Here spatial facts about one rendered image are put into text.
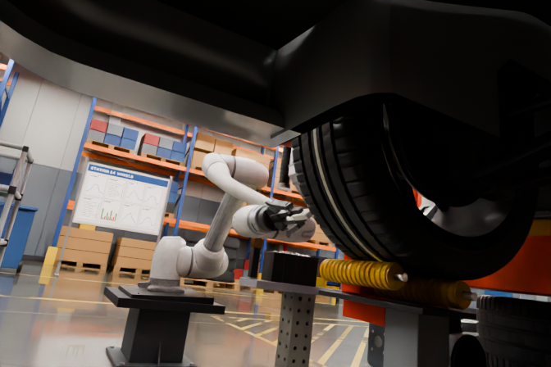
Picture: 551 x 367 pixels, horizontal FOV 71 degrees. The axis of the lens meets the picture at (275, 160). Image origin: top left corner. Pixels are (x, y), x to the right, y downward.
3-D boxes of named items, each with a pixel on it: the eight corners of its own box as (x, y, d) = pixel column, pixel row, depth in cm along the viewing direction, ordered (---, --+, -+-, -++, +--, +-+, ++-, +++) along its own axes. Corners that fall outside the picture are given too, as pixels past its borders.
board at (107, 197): (53, 277, 580) (88, 154, 634) (53, 274, 622) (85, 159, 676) (153, 286, 647) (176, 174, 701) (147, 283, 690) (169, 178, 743)
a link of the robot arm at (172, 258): (146, 276, 203) (153, 233, 209) (180, 278, 211) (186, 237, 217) (152, 278, 189) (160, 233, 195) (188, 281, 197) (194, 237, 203)
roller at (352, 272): (393, 291, 77) (395, 260, 79) (312, 278, 103) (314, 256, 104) (415, 293, 80) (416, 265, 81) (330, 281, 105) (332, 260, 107)
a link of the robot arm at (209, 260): (181, 260, 217) (218, 263, 226) (184, 283, 204) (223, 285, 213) (229, 147, 183) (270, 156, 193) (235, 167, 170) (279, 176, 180)
